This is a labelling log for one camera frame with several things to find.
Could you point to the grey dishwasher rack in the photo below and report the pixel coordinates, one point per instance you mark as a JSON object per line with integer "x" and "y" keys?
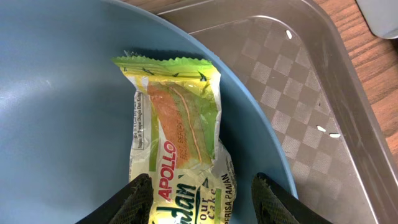
{"x": 381, "y": 17}

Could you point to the dark brown serving tray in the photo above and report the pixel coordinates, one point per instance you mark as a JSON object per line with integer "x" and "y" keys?
{"x": 290, "y": 57}

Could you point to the dark blue plate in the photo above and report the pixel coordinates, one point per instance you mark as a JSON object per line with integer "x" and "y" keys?
{"x": 67, "y": 110}

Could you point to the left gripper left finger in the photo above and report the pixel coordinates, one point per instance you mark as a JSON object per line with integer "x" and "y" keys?
{"x": 130, "y": 205}

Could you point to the yellow green snack wrapper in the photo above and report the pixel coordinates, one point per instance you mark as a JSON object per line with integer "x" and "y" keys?
{"x": 177, "y": 116}

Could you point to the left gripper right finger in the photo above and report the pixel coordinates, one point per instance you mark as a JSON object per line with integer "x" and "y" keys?
{"x": 274, "y": 205}

